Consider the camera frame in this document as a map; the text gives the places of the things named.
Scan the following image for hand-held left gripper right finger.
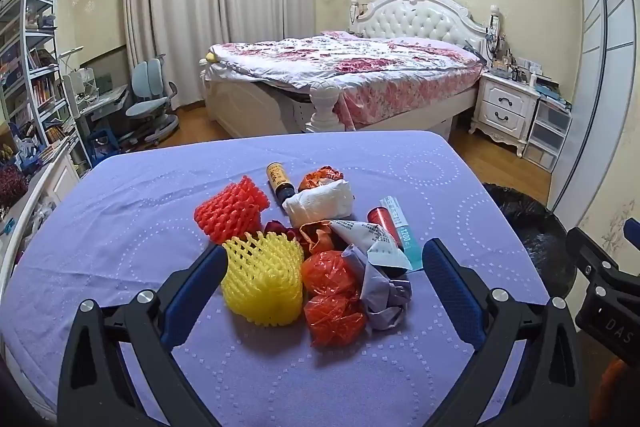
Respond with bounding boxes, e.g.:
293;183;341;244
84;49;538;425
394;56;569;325
422;238;588;427

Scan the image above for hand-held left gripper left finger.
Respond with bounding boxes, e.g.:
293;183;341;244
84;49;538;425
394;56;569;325
57;244;231;427

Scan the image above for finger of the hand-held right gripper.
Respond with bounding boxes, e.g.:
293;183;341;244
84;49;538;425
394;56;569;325
566;227;623;280
623;217;640;253

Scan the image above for bin with black bag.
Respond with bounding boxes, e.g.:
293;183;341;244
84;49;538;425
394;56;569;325
482;183;583;308

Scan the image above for yellow foam fruit net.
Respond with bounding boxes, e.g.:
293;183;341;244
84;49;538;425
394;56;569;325
221;231;305;327

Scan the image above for grey paper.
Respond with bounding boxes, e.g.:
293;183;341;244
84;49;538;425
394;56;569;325
342;244;413;333

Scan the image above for printed paper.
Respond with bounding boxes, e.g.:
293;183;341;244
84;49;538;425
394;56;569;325
327;218;408;269

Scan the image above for red foam fruit net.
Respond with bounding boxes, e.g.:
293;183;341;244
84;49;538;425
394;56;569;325
194;175;271;244

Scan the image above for orange foil wrapper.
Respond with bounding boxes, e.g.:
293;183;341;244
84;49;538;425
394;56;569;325
263;219;337;255

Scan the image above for orange plastic bag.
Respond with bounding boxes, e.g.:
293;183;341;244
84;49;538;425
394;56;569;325
304;293;368;348
301;251;361;298

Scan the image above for brown bottle with yellow label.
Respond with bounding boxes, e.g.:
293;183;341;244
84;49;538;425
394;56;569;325
266;162;297;202

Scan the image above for white tissue wad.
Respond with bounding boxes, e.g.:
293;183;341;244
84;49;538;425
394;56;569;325
282;179;355;227

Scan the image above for orange snack wrapper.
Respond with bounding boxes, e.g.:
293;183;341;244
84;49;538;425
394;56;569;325
298;166;347;194

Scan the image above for purple tablecloth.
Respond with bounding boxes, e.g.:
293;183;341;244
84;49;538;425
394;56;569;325
0;130;551;427

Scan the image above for plastic drawer unit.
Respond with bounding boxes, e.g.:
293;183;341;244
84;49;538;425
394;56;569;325
522;97;572;172

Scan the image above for stack of books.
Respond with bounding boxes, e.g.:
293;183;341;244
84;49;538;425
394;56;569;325
535;77;573;110

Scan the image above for blue crate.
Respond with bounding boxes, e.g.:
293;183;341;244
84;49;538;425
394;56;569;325
86;129;121;168

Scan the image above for white cabinet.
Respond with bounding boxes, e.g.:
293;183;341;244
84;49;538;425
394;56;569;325
0;152;83;308

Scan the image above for white nightstand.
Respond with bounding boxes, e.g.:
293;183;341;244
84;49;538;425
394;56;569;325
469;71;541;158

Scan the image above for sliding wardrobe door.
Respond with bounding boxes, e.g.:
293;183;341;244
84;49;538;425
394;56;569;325
547;0;640;218

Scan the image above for grey desk chair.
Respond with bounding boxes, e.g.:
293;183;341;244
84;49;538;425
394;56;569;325
124;53;181;146

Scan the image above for white bed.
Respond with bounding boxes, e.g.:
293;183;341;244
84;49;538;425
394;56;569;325
200;0;493;140

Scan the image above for nightstand clutter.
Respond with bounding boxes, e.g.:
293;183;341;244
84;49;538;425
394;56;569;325
487;32;543;82

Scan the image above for study desk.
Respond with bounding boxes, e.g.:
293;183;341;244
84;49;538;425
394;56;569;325
75;84;131;158

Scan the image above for dark red artificial flowers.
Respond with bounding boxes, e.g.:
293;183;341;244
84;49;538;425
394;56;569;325
0;164;28;208

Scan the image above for floral blanket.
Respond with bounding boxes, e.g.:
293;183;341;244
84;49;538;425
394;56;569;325
202;32;488;130

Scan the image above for white bookshelf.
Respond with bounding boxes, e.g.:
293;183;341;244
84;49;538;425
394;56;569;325
0;0;91;168

